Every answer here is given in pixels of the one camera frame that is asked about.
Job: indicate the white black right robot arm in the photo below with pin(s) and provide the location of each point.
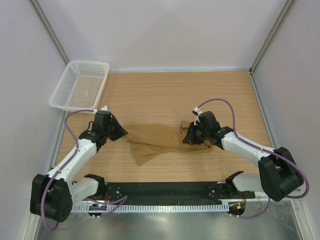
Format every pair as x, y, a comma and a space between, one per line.
277, 176

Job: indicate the white perforated plastic basket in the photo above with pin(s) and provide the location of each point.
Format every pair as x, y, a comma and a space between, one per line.
80, 86

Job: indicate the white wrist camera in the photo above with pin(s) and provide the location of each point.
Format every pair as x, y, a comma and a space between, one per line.
105, 108
197, 111

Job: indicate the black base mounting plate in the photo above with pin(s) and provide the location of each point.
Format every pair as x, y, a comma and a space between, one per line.
171, 193

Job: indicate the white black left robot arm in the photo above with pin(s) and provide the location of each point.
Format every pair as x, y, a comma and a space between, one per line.
55, 193

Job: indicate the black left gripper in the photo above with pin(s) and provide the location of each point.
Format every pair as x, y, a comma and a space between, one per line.
120, 131

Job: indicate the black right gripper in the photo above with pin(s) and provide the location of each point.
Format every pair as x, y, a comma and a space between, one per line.
190, 138

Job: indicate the tan ribbed tank top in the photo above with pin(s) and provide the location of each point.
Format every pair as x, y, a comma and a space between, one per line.
148, 141

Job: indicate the slotted grey cable duct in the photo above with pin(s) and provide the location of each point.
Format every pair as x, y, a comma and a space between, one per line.
99, 208

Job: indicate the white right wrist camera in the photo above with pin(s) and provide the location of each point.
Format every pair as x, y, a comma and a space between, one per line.
197, 111

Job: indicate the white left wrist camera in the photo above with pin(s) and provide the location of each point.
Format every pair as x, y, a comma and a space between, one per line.
105, 108

